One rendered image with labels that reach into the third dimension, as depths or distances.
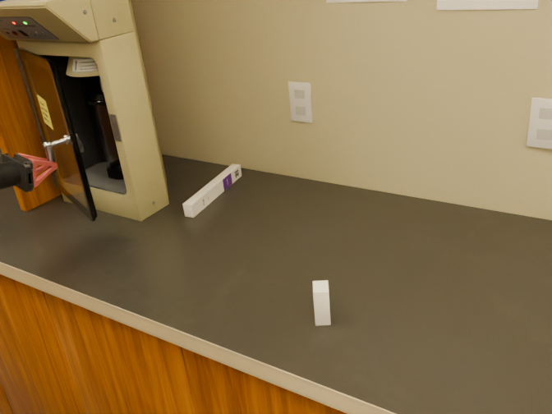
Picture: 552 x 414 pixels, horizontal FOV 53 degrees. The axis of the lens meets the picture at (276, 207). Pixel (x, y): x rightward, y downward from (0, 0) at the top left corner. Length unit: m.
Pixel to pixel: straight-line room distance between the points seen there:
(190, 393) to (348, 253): 0.46
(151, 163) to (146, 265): 0.32
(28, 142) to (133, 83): 0.42
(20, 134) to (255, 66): 0.68
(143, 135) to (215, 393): 0.67
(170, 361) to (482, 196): 0.85
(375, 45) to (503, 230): 0.54
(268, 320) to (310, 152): 0.68
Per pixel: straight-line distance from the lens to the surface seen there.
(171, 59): 1.84
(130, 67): 1.43
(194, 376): 1.21
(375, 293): 1.13
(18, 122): 1.70
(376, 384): 0.94
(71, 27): 1.33
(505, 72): 1.37
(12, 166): 1.37
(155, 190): 1.53
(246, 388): 1.12
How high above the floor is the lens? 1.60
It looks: 27 degrees down
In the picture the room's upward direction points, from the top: 6 degrees counter-clockwise
